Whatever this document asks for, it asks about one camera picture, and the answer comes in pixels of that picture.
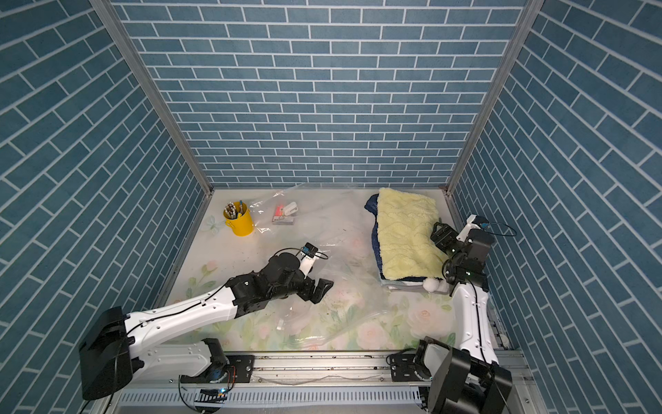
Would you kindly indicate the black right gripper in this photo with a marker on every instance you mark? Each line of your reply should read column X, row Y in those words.
column 446, row 235

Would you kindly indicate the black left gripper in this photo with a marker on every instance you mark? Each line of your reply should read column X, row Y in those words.
column 308, row 295

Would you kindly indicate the clear plastic vacuum bag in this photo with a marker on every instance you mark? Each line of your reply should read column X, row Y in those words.
column 357, row 313

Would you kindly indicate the light green fluffy blanket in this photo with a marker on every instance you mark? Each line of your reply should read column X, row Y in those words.
column 405, row 223

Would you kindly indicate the navy blue star blanket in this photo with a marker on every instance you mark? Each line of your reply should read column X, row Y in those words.
column 371, row 205

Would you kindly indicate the cream fluffy navy-trimmed blanket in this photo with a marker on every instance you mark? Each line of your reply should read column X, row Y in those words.
column 415, row 284

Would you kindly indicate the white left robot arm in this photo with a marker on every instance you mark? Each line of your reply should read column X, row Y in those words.
column 119, row 346

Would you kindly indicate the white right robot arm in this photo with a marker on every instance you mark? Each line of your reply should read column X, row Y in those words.
column 465, row 377

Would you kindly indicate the white plastic bag clip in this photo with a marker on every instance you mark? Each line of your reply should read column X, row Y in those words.
column 290, row 209

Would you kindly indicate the highlighter marker pack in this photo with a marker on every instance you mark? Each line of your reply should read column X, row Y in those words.
column 279, row 219

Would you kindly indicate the yellow metal pen bucket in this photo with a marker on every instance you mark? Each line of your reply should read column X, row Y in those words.
column 242, row 226

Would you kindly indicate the pens in bucket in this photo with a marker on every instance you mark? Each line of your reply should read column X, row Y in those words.
column 236, row 210

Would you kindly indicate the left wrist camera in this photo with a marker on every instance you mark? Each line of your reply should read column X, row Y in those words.
column 307, row 258

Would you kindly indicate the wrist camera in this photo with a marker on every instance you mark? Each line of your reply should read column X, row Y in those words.
column 473, row 225
column 307, row 258

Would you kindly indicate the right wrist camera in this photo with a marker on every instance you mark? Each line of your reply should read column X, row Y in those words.
column 473, row 225

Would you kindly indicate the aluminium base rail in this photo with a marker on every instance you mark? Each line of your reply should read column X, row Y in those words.
column 290, row 382

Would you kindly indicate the right aluminium corner post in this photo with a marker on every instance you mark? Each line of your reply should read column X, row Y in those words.
column 511, row 52

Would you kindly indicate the aluminium corner post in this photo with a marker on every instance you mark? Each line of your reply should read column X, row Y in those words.
column 110, row 20
column 511, row 52

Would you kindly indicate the left aluminium corner post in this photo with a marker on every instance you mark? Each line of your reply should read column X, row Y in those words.
column 110, row 20

